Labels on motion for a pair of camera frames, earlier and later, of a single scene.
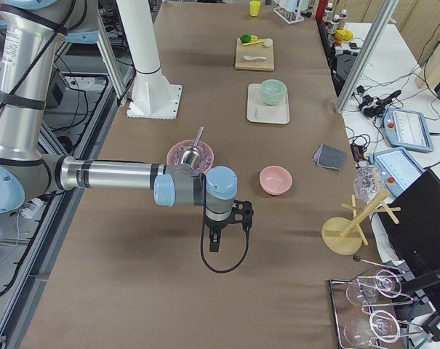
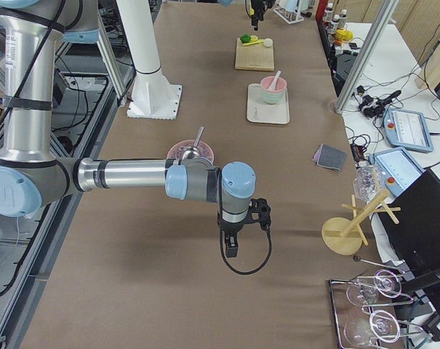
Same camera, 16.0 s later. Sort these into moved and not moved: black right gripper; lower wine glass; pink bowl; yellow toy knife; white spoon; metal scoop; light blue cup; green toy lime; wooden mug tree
Moved: white spoon; pink bowl; black right gripper
Not moved: lower wine glass; yellow toy knife; light blue cup; green toy lime; metal scoop; wooden mug tree
